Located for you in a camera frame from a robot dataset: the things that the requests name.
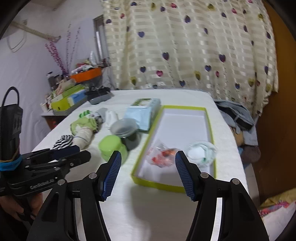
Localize orange tray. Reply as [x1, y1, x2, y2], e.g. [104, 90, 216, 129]
[71, 67, 102, 83]

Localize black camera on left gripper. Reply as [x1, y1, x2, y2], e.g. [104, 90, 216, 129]
[1, 86, 23, 171]

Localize striped storage tray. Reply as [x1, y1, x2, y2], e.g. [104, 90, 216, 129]
[51, 97, 87, 116]

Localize blue tissue pack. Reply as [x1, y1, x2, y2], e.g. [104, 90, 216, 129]
[67, 89, 85, 106]

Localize black white striped sock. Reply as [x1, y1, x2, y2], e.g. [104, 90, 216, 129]
[53, 135, 74, 150]

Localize grey sock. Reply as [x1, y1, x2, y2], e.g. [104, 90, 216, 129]
[93, 108, 108, 133]

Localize person's left hand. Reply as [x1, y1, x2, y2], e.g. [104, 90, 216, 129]
[1, 193, 43, 221]

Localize colourful floral fabric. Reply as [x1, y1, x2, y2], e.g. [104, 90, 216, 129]
[258, 188, 296, 218]

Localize grey black device with cables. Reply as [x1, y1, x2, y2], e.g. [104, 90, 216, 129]
[85, 86, 113, 105]

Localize wet wipes pack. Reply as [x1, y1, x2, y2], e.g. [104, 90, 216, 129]
[123, 98, 161, 131]

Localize green patterned cloth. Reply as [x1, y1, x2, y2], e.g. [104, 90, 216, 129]
[70, 110, 99, 135]

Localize white item in clear bag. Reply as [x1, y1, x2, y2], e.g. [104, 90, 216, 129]
[186, 142, 217, 167]

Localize pink flower branches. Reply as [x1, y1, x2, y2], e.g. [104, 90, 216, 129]
[45, 24, 81, 75]

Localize green rimmed white box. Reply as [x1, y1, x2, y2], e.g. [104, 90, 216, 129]
[131, 105, 214, 193]

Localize pile of grey clothes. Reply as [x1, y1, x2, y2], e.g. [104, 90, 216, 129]
[214, 99, 258, 146]

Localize red candy plastic bag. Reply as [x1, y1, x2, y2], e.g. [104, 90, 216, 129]
[145, 140, 178, 168]

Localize green plastic cup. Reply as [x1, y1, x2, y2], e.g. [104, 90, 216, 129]
[98, 135, 128, 163]

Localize yellow green box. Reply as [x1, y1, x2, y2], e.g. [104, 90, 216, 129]
[51, 96, 71, 111]

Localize green long box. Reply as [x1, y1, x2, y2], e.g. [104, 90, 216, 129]
[53, 84, 85, 101]

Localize wooden wardrobe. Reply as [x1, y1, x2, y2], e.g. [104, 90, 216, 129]
[253, 1, 295, 202]

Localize clear lidded dark container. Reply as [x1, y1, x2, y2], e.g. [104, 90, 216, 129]
[110, 118, 140, 151]

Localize heart patterned cream curtain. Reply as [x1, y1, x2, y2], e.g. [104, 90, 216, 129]
[102, 0, 278, 116]

